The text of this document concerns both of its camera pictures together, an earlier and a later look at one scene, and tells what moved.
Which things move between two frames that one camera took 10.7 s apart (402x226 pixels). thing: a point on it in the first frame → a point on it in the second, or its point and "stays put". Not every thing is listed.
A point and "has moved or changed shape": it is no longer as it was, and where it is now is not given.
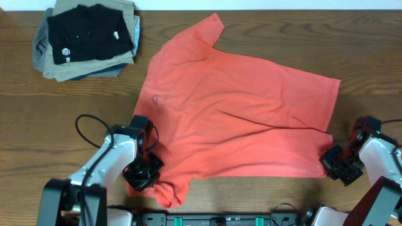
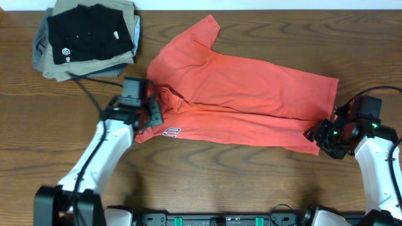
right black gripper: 334,161 → 322,134
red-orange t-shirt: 223,115 has moved or changed shape
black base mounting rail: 218,219 stays put
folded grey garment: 40,41 stays put
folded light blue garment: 137,35 stays put
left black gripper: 146,181 → 155,113
